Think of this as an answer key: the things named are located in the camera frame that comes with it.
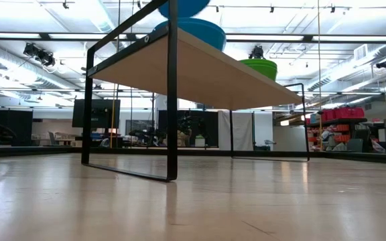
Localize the small blue plastic bowl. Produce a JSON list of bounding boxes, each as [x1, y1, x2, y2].
[[157, 0, 211, 19]]

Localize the black partition panel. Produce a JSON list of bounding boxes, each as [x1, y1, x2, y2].
[[157, 109, 219, 148]]

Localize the person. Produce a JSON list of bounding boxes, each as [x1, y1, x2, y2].
[[177, 129, 192, 147]]

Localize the wooden riser shelf black legs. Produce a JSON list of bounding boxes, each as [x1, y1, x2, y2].
[[80, 0, 311, 183]]

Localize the white curtain panel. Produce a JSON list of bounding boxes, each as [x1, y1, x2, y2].
[[217, 110, 255, 151]]

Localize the black beam with light strips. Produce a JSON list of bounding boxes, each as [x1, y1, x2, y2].
[[0, 31, 386, 44]]

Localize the black monitor screen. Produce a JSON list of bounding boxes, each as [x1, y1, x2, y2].
[[72, 98, 121, 129]]

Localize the grey office chair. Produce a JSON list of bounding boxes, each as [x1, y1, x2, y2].
[[346, 137, 365, 153], [46, 131, 61, 147]]

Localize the metal shelf with red bins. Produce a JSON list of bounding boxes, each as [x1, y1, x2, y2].
[[305, 106, 369, 152]]

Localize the black track light cluster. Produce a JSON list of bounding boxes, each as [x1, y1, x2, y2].
[[22, 42, 56, 68]]

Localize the yellow hanging cord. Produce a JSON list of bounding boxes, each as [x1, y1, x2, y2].
[[110, 0, 121, 148]]

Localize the black camera on mount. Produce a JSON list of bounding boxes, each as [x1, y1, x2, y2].
[[246, 45, 269, 61]]

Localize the silver air duct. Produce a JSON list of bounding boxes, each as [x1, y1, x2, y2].
[[305, 42, 386, 93]]

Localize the thin hanging cord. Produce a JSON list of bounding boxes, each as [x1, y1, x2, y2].
[[316, 0, 324, 151]]

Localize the black aluminium rig frame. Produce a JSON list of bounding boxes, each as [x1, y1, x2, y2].
[[0, 145, 386, 165]]

